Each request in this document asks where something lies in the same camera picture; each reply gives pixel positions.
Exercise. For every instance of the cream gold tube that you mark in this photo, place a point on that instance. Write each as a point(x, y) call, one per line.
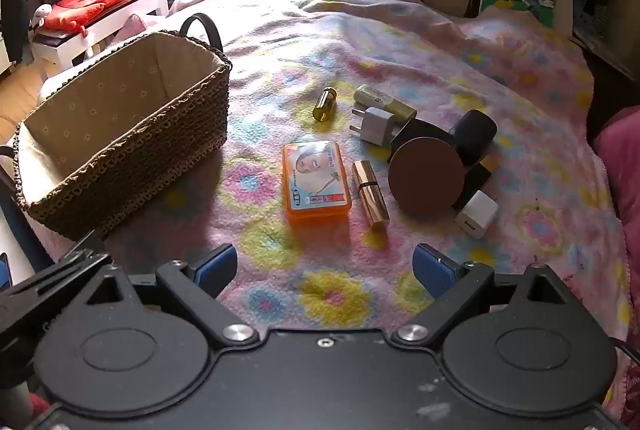
point(380, 98)

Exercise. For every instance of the black gold-tipped lipstick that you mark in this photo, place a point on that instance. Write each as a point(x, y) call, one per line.
point(475, 180)

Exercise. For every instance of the black garment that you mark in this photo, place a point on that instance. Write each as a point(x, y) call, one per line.
point(12, 9)

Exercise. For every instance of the pink card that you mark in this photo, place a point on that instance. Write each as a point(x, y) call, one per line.
point(425, 177)

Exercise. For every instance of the orange plastic box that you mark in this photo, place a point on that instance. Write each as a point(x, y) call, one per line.
point(315, 210)

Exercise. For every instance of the black round jar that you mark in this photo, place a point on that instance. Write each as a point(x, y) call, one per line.
point(475, 134)

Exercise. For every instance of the black square case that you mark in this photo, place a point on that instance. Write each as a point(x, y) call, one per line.
point(420, 128)

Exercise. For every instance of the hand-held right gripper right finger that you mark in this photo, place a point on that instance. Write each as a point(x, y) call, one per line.
point(432, 270)

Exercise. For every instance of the white charger cube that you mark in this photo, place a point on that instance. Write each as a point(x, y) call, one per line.
point(477, 215)

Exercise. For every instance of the amber glass vial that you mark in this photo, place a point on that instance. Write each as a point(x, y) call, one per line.
point(324, 107)

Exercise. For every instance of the white bench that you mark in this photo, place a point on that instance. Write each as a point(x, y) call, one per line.
point(115, 17)

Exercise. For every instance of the red seat cushion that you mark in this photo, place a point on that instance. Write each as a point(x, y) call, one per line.
point(85, 7)

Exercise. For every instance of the floral fleece blanket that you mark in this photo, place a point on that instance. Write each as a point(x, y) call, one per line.
point(310, 34)

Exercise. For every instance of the brown woven basket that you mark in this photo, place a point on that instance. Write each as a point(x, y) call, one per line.
point(150, 149)

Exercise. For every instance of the white plug adapter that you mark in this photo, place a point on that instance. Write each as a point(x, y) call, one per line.
point(380, 124)

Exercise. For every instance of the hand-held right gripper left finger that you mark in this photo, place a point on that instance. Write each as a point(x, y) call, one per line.
point(217, 267)

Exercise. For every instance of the gold lipstick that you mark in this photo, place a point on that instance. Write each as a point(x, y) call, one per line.
point(370, 195)

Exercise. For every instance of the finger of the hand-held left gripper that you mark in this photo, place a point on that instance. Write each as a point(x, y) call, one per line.
point(50, 277)

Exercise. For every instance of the pink cloth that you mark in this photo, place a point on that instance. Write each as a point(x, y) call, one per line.
point(620, 159)

